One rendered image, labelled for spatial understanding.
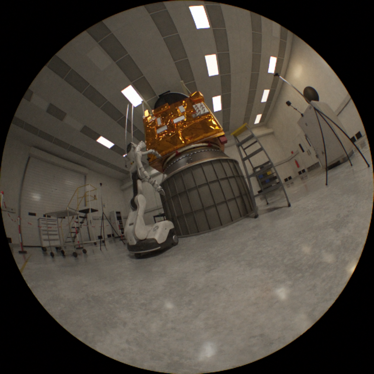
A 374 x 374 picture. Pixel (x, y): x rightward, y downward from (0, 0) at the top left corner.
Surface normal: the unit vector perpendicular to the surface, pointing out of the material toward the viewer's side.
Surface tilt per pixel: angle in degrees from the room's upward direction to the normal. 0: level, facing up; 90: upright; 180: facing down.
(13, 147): 90
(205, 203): 90
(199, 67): 180
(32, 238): 90
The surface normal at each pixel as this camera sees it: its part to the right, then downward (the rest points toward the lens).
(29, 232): 0.92, -0.33
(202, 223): -0.36, -0.14
